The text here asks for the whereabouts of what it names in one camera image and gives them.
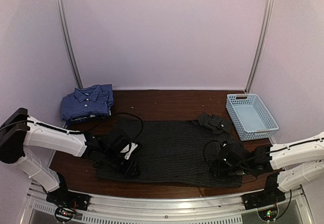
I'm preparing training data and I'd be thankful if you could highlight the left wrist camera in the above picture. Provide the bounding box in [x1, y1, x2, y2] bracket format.
[120, 143, 139, 160]

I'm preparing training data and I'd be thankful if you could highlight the aluminium corner post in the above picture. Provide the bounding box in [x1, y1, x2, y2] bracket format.
[56, 0, 83, 89]
[245, 0, 274, 93]

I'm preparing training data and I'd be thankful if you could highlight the aluminium front rail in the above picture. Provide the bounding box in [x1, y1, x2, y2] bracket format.
[18, 182, 314, 223]

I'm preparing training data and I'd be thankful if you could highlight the right aluminium corner post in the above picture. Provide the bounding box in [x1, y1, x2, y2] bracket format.
[245, 0, 274, 93]

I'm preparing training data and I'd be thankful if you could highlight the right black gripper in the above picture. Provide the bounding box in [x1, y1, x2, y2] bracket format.
[210, 160, 249, 178]

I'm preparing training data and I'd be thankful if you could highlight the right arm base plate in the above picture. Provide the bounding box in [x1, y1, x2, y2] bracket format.
[242, 190, 286, 222]

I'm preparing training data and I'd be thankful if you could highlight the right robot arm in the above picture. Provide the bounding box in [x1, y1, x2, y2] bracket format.
[206, 132, 323, 210]

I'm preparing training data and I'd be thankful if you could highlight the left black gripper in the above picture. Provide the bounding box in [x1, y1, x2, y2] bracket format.
[102, 149, 141, 178]

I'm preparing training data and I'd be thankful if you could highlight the blue checked shirt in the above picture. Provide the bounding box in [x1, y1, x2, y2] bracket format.
[61, 84, 114, 121]

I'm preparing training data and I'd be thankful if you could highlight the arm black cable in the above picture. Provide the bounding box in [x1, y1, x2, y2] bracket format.
[203, 140, 223, 169]
[86, 112, 144, 144]

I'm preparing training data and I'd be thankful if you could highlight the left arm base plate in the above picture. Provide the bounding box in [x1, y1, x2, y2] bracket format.
[46, 191, 90, 223]

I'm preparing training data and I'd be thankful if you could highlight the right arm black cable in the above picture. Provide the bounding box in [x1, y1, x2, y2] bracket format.
[203, 140, 223, 169]

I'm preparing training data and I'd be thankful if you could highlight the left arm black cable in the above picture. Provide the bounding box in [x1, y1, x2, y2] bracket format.
[86, 112, 144, 144]

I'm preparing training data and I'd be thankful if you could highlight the black pinstriped long sleeve shirt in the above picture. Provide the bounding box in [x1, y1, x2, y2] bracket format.
[96, 116, 241, 188]

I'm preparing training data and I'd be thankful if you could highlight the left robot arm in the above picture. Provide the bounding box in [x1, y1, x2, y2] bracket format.
[1, 108, 141, 206]

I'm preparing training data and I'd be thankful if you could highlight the left aluminium corner post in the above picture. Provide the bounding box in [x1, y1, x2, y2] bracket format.
[56, 0, 83, 89]

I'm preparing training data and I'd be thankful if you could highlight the light blue perforated plastic basket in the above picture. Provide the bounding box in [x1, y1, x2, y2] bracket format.
[226, 94, 279, 141]

